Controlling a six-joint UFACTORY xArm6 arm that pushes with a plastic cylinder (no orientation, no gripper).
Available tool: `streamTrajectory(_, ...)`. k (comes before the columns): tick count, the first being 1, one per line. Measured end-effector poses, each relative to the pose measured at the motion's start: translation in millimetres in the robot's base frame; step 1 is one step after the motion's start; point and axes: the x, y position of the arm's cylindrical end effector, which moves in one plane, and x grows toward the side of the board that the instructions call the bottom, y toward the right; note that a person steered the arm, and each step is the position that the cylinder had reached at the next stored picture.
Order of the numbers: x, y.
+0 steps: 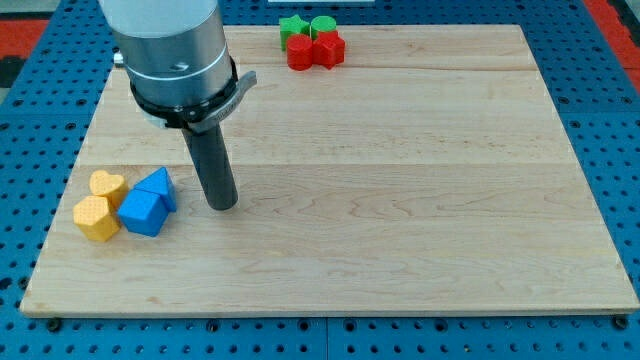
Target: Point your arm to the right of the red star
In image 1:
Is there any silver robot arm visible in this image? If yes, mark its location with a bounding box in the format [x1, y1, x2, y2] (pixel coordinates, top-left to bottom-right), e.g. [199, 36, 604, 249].
[99, 0, 257, 133]

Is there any red star block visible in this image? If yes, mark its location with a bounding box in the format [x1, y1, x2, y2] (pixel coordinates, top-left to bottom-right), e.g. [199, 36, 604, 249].
[312, 30, 346, 69]

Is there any green star block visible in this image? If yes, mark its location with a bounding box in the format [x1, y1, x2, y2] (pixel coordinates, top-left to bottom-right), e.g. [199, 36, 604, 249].
[279, 14, 310, 51]

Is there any wooden board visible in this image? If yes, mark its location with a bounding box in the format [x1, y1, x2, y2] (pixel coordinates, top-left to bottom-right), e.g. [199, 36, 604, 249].
[21, 25, 639, 318]

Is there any dark grey cylindrical pointer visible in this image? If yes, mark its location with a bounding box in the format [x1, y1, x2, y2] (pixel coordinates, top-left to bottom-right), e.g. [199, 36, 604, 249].
[182, 125, 238, 211]

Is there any red cylinder block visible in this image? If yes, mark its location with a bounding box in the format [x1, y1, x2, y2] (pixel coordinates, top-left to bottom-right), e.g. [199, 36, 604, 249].
[286, 34, 313, 71]

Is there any green cylinder block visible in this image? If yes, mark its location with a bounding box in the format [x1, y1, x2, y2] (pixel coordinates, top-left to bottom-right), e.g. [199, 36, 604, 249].
[310, 15, 337, 40]

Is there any blue triangle block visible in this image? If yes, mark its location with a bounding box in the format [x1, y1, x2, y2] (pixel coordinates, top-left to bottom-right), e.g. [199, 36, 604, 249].
[134, 167, 177, 212]

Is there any blue pentagon block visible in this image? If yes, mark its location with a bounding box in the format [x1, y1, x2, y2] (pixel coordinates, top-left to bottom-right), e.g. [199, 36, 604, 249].
[117, 189, 169, 237]

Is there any yellow heart block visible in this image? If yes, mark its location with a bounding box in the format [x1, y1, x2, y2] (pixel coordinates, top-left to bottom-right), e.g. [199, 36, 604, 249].
[89, 170, 129, 209]

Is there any yellow hexagon block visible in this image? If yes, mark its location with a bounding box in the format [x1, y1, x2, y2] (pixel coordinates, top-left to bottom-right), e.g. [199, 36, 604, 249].
[72, 195, 121, 242]

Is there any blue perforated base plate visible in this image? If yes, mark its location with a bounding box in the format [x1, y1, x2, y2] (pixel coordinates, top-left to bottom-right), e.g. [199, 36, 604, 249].
[1, 0, 639, 359]

